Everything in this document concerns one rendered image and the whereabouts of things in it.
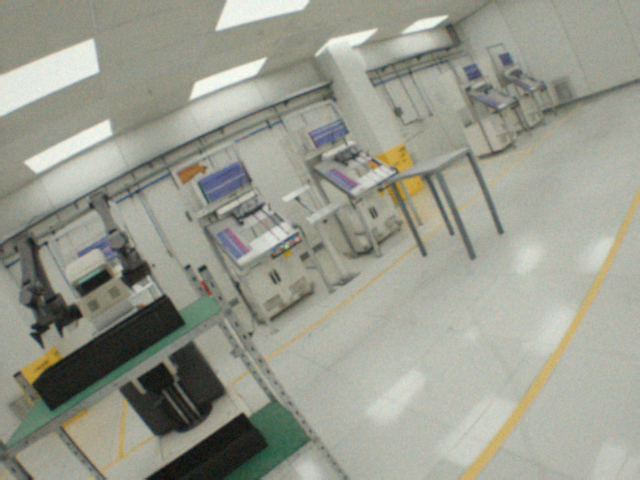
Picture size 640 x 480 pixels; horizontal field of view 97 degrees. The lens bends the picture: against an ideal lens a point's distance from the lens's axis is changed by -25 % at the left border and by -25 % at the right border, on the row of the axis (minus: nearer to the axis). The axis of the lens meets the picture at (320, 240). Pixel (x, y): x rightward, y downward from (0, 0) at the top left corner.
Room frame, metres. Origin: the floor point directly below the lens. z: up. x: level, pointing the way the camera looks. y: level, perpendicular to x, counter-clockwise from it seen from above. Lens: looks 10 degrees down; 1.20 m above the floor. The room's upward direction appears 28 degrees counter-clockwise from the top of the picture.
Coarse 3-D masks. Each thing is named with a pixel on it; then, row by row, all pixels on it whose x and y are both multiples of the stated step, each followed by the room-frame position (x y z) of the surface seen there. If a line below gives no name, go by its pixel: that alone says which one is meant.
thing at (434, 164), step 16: (432, 160) 3.04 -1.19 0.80; (448, 160) 2.64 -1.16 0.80; (400, 176) 3.06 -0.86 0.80; (480, 176) 2.72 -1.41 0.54; (432, 192) 3.37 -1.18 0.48; (448, 192) 2.60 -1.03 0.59; (448, 224) 3.35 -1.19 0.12; (496, 224) 2.74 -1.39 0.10; (416, 240) 3.23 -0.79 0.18; (464, 240) 2.61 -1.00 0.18
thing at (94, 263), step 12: (96, 252) 1.60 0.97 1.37; (72, 264) 1.56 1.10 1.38; (84, 264) 1.55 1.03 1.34; (96, 264) 1.54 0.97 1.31; (108, 264) 1.61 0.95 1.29; (72, 276) 1.50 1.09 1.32; (84, 276) 1.51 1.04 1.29; (96, 276) 1.55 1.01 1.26; (108, 276) 1.60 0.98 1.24; (84, 288) 1.53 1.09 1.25
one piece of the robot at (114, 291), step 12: (120, 276) 1.63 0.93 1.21; (96, 288) 1.57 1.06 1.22; (108, 288) 1.59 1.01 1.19; (120, 288) 1.62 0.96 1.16; (84, 300) 1.53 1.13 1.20; (96, 300) 1.56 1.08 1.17; (108, 300) 1.58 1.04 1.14; (120, 300) 1.61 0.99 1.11; (84, 312) 1.52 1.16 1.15; (96, 312) 1.55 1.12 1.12; (168, 360) 1.60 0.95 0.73; (144, 372) 1.54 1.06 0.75
